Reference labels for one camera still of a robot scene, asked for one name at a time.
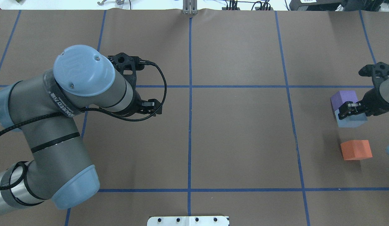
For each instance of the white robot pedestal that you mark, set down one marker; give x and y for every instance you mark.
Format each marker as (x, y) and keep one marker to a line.
(188, 221)

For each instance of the light blue foam block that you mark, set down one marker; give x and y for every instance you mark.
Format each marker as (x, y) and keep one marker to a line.
(353, 121)

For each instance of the orange foam block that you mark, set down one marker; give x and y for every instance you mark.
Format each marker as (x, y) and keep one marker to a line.
(356, 150)

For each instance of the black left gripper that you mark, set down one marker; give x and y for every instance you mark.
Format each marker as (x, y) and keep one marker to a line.
(134, 105)

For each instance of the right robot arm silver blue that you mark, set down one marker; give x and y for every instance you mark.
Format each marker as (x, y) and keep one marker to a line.
(384, 92)

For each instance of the purple foam block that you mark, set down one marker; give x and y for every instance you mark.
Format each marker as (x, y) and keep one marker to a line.
(341, 97)

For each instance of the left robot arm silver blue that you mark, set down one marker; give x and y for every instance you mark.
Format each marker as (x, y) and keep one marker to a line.
(44, 107)

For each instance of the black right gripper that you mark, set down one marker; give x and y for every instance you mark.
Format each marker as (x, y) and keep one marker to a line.
(374, 101)

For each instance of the aluminium frame post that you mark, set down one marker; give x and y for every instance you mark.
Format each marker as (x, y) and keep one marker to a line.
(190, 7)

